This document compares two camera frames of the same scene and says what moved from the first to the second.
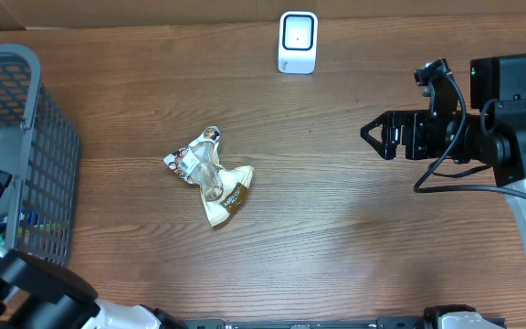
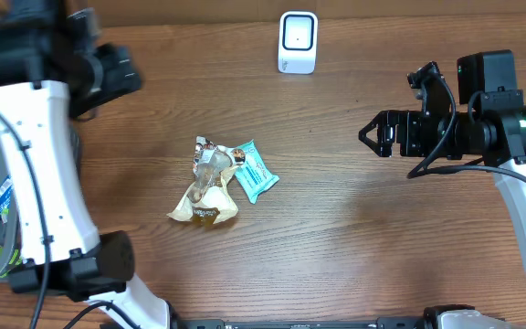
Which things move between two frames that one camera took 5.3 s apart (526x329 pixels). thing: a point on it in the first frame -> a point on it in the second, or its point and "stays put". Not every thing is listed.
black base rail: (302, 323) stays put
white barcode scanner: (297, 46) stays put
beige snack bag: (223, 191) -> (208, 200)
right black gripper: (412, 122) stays put
